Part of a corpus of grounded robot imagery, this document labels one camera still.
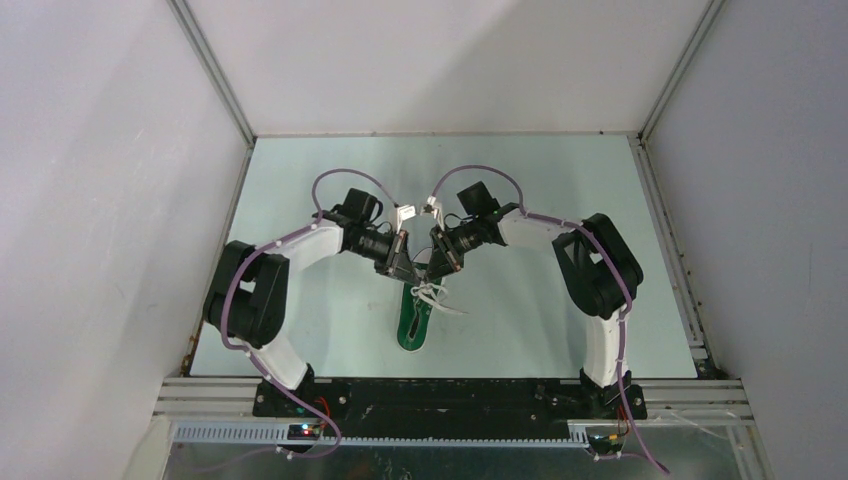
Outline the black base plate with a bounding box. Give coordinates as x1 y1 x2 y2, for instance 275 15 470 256
254 377 648 441

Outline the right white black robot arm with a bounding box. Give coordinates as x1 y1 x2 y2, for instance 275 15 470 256
423 182 644 421

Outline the green canvas sneaker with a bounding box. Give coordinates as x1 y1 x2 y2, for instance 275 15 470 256
396 284 433 352

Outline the left controller board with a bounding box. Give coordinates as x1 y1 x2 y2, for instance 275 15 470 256
286 423 324 441

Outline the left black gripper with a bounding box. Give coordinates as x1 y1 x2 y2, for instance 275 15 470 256
348 228 420 287

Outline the controller board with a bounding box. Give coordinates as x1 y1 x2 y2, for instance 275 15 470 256
286 423 324 441
587 434 627 457

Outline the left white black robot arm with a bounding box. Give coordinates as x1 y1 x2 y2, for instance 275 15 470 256
203 189 423 417

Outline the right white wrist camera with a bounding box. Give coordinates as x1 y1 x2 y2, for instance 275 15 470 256
420 195 445 230

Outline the grey slotted cable duct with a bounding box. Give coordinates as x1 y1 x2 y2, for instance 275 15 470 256
172 421 588 449

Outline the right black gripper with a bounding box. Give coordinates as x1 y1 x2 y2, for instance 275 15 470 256
424 218 483 284

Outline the white shoelace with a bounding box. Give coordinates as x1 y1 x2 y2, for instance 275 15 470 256
410 283 467 315

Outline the right controller board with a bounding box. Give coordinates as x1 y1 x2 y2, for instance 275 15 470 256
587 434 627 457

